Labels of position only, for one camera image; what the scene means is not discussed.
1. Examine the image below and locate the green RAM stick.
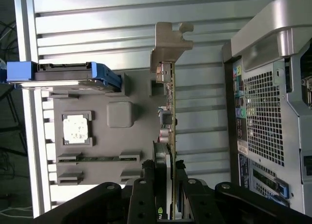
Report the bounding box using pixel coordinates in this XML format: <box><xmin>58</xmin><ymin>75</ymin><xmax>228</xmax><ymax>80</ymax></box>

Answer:
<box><xmin>59</xmin><ymin>155</ymin><xmax>138</xmax><ymax>163</ymax></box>

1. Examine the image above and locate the grey parts rack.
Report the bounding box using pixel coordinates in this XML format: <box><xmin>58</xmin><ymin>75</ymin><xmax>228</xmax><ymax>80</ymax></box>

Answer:
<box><xmin>41</xmin><ymin>71</ymin><xmax>177</xmax><ymax>188</ymax></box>

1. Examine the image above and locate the silver CPU chip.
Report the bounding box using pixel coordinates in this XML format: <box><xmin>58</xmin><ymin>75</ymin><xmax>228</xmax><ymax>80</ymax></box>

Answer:
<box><xmin>62</xmin><ymin>118</ymin><xmax>90</xmax><ymax>142</ymax></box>

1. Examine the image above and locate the hard disk with blue rails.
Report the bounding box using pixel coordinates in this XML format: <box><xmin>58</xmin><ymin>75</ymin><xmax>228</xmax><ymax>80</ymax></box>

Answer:
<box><xmin>6</xmin><ymin>60</ymin><xmax>122</xmax><ymax>93</ymax></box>

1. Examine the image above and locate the grey desktop computer case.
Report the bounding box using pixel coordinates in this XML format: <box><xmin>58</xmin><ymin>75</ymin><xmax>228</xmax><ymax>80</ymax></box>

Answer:
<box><xmin>221</xmin><ymin>0</ymin><xmax>312</xmax><ymax>215</ymax></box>

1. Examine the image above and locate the white floor cable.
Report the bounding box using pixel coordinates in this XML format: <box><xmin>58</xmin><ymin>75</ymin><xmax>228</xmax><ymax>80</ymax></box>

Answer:
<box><xmin>0</xmin><ymin>204</ymin><xmax>34</xmax><ymax>214</ymax></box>

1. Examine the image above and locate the black floor cable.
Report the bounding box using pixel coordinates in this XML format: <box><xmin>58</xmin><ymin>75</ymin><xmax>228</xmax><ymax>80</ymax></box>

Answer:
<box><xmin>0</xmin><ymin>19</ymin><xmax>29</xmax><ymax>185</ymax></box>

